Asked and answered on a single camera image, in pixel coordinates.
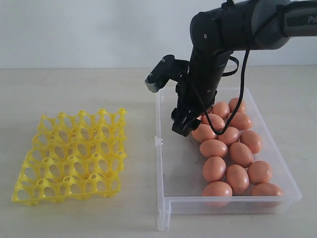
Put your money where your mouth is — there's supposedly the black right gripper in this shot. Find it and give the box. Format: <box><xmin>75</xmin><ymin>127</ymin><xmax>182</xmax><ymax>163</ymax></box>
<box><xmin>171</xmin><ymin>59</ymin><xmax>218</xmax><ymax>136</ymax></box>

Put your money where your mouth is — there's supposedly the brown egg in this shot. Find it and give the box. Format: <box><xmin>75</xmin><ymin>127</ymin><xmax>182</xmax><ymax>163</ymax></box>
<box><xmin>247</xmin><ymin>161</ymin><xmax>273</xmax><ymax>184</ymax></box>
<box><xmin>191</xmin><ymin>124</ymin><xmax>217</xmax><ymax>143</ymax></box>
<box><xmin>225</xmin><ymin>164</ymin><xmax>250</xmax><ymax>195</ymax></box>
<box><xmin>228</xmin><ymin>97</ymin><xmax>247</xmax><ymax>114</ymax></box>
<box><xmin>203</xmin><ymin>156</ymin><xmax>226</xmax><ymax>182</ymax></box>
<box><xmin>202</xmin><ymin>113</ymin><xmax>225</xmax><ymax>131</ymax></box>
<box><xmin>251</xmin><ymin>182</ymin><xmax>284</xmax><ymax>208</ymax></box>
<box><xmin>229</xmin><ymin>142</ymin><xmax>254</xmax><ymax>168</ymax></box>
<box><xmin>217</xmin><ymin>126</ymin><xmax>240</xmax><ymax>146</ymax></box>
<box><xmin>229</xmin><ymin>112</ymin><xmax>253</xmax><ymax>130</ymax></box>
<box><xmin>200</xmin><ymin>139</ymin><xmax>228</xmax><ymax>158</ymax></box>
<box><xmin>212</xmin><ymin>101</ymin><xmax>230</xmax><ymax>119</ymax></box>
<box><xmin>240</xmin><ymin>130</ymin><xmax>262</xmax><ymax>154</ymax></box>
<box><xmin>202</xmin><ymin>181</ymin><xmax>233</xmax><ymax>208</ymax></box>

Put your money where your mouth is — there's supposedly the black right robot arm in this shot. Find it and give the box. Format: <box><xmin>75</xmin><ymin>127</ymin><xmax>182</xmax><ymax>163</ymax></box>
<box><xmin>166</xmin><ymin>0</ymin><xmax>317</xmax><ymax>136</ymax></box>

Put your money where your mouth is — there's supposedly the clear plastic bin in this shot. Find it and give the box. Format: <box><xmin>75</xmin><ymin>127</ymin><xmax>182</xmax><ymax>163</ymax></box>
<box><xmin>155</xmin><ymin>86</ymin><xmax>302</xmax><ymax>231</ymax></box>

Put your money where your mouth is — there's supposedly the yellow plastic egg tray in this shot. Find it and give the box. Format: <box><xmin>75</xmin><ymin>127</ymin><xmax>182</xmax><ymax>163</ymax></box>
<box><xmin>12</xmin><ymin>108</ymin><xmax>126</xmax><ymax>206</ymax></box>

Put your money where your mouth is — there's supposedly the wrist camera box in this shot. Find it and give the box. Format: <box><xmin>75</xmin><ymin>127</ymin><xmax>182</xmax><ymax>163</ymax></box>
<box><xmin>145</xmin><ymin>55</ymin><xmax>189</xmax><ymax>93</ymax></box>

